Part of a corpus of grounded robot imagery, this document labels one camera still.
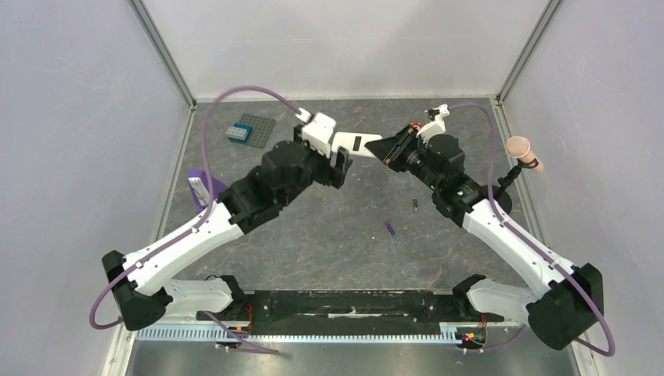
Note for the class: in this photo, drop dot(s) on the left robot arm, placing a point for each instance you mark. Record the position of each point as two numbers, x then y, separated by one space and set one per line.
143 282

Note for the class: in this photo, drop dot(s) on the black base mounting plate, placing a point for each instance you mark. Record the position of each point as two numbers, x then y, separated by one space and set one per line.
349 312

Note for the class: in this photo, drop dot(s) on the blue purple battery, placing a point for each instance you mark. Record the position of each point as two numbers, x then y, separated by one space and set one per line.
389 228

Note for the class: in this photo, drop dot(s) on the purple stand with white device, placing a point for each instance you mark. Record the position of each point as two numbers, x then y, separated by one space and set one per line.
198 185

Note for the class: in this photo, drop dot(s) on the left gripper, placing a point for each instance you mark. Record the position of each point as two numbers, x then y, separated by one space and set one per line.
330 175

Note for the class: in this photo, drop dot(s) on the white slotted cable duct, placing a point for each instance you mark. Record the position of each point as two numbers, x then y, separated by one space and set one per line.
214 333

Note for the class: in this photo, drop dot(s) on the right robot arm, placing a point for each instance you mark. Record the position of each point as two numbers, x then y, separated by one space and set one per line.
561 300

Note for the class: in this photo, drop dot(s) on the blue lego brick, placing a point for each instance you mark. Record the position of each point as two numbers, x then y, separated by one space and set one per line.
239 133

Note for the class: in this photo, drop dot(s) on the pink microphone on black stand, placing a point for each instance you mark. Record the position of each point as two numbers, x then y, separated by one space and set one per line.
519 148

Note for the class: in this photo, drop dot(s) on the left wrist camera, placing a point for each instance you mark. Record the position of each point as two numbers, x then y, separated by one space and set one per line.
317 130

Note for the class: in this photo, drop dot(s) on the grey lego baseplate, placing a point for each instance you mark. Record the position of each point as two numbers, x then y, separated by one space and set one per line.
259 129

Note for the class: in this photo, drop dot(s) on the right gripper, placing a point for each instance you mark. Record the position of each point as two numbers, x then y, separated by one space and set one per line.
400 150

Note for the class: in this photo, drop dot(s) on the white remote control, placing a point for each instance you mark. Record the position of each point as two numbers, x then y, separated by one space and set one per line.
354 143

